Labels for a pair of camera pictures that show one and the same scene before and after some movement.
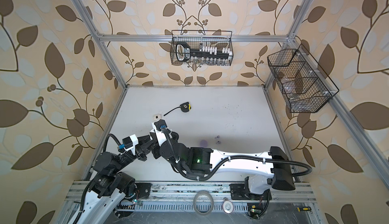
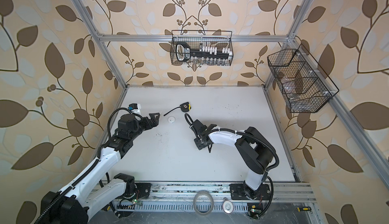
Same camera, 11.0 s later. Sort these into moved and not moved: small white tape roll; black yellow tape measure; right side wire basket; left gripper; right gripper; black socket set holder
Moved: right gripper; left gripper
Not moved: black yellow tape measure; small white tape roll; black socket set holder; right side wire basket
